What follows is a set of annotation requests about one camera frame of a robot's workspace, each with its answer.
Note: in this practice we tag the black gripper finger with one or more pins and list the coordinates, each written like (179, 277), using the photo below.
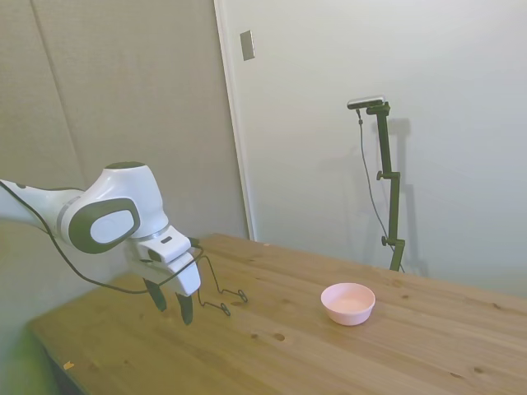
(157, 297)
(186, 309)

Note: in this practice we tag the dark green camera stand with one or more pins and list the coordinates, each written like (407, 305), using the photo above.
(392, 193)

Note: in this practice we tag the small orange tape scrap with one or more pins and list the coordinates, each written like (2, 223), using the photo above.
(68, 364)

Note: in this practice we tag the white door frame trim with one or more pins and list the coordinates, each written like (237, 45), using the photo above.
(234, 123)

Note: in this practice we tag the pink plastic bowl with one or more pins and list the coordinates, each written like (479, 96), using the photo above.
(348, 305)

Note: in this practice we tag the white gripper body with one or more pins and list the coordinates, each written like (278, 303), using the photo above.
(185, 280)

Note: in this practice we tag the grey wall switch plate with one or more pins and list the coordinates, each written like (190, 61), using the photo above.
(247, 45)

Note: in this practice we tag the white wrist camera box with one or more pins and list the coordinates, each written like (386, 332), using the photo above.
(169, 246)

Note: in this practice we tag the grey exterior camera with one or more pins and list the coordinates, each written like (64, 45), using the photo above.
(366, 101)

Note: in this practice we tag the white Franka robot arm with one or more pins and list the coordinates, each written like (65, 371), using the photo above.
(119, 193)

